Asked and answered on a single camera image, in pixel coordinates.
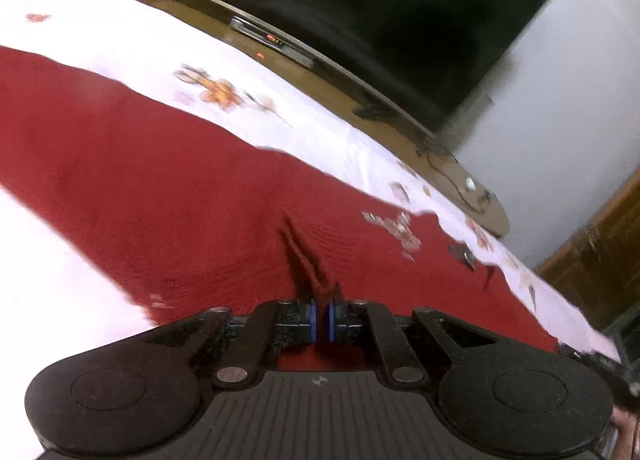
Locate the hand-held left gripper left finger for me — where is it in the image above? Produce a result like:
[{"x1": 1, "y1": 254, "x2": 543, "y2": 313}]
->
[{"x1": 144, "y1": 298, "x2": 321, "y2": 389}]

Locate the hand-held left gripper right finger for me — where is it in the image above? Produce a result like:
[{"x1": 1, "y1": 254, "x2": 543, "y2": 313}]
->
[{"x1": 327, "y1": 290, "x2": 502, "y2": 387}]

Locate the red knit sweater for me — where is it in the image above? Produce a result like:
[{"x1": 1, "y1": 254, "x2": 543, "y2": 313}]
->
[{"x1": 0, "y1": 44, "x2": 559, "y2": 372}]

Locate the brown wooden door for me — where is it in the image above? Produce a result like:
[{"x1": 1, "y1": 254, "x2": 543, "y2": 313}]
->
[{"x1": 535, "y1": 185, "x2": 640, "y2": 331}]

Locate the wooden television table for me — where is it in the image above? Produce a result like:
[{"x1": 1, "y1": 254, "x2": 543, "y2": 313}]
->
[{"x1": 47, "y1": 0, "x2": 511, "y2": 241}]

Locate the silver set-top box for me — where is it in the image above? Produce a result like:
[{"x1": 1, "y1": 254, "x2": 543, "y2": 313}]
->
[{"x1": 229, "y1": 16, "x2": 316, "y2": 68}]

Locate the black flat screen television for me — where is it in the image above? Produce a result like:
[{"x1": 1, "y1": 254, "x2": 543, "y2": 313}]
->
[{"x1": 127, "y1": 0, "x2": 566, "y2": 138}]

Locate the floral white bed sheet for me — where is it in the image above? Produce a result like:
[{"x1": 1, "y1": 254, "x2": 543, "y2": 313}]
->
[{"x1": 0, "y1": 0, "x2": 622, "y2": 460}]

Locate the black power cable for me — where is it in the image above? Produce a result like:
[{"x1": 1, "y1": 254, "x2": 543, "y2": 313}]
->
[{"x1": 417, "y1": 136, "x2": 497, "y2": 213}]

